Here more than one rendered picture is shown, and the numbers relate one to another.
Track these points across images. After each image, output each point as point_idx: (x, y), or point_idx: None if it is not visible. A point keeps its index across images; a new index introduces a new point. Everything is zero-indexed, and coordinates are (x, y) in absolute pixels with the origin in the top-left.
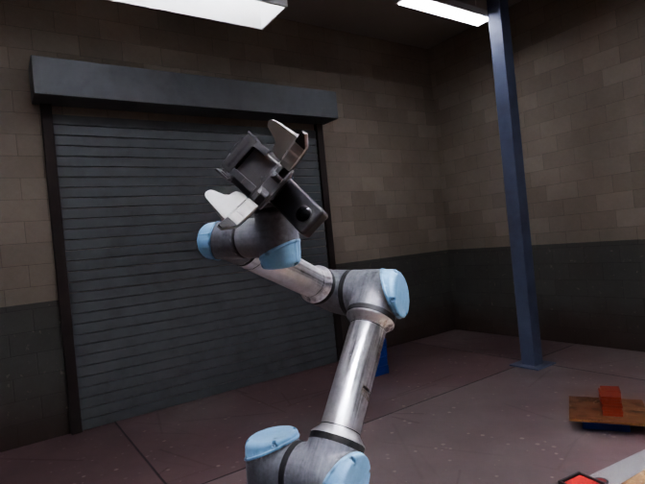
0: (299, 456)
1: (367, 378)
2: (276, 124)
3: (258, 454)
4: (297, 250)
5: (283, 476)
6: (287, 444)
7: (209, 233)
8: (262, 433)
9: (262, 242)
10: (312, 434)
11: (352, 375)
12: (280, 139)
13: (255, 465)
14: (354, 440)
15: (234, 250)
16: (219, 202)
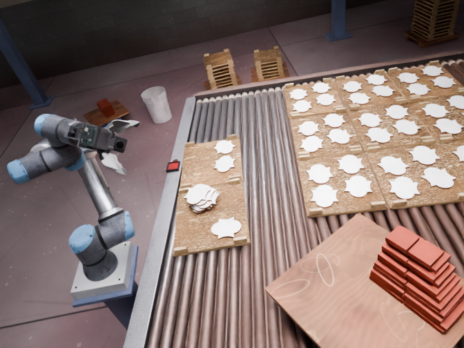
0: (105, 231)
1: (106, 184)
2: (119, 121)
3: (87, 244)
4: (83, 153)
5: (104, 243)
6: (94, 231)
7: (25, 170)
8: (74, 237)
9: (70, 160)
10: (103, 220)
11: (101, 186)
12: (117, 124)
13: (87, 249)
14: (121, 209)
15: (48, 170)
16: (108, 163)
